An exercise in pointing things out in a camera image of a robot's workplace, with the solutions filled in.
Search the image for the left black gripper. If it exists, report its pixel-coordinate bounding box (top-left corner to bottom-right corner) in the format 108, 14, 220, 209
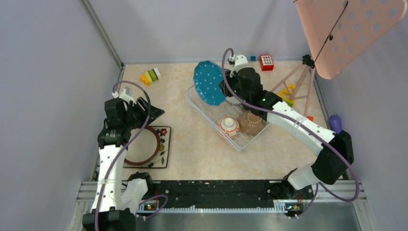
123, 96, 165, 129

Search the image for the teal polka dot plate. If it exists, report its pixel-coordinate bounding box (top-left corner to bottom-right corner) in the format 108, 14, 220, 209
193, 60, 226, 106

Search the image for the red rimmed round plate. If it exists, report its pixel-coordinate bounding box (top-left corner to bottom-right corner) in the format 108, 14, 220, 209
125, 126, 160, 166

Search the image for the brown flower glazed bowl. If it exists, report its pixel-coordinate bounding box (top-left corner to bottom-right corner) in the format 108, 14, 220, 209
238, 110, 266, 136

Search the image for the orange patterned white bowl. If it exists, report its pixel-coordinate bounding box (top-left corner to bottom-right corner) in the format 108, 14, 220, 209
217, 116, 240, 139

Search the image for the square leaf patterned plate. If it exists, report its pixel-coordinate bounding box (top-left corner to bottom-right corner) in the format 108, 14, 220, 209
124, 126, 171, 168

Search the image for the white plate with characters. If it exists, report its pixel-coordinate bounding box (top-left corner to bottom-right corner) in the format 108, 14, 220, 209
225, 96, 242, 106

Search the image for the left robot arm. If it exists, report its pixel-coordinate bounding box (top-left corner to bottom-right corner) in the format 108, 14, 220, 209
82, 97, 165, 231

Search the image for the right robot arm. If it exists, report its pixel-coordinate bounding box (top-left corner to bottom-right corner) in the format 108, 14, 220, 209
219, 67, 354, 198

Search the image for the red white toy block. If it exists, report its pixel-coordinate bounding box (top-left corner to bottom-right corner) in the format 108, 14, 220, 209
259, 54, 274, 71

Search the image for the colourful block stack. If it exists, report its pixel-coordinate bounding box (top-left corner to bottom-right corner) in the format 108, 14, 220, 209
140, 68, 161, 86

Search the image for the green toy block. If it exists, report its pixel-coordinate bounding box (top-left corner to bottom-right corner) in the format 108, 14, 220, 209
283, 98, 294, 107

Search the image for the pink perforated music stand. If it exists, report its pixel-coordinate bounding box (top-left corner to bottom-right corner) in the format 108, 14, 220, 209
269, 0, 408, 118

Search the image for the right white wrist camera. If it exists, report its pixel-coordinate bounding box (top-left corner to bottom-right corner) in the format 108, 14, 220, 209
228, 54, 248, 75

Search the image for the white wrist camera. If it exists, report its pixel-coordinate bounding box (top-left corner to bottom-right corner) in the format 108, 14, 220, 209
112, 87, 136, 104
228, 54, 248, 75

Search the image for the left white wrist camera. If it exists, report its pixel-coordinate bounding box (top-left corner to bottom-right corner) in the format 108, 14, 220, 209
112, 87, 136, 104

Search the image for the white wire dish rack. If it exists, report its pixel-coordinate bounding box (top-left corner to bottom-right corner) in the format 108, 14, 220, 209
184, 83, 269, 152

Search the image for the yellow toy frame block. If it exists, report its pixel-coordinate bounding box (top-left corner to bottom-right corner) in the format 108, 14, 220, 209
278, 84, 295, 99

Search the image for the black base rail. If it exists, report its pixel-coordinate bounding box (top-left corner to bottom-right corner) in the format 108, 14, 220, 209
143, 180, 313, 209

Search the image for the purple handle tool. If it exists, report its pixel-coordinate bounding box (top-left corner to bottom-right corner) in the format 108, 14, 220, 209
329, 115, 342, 133

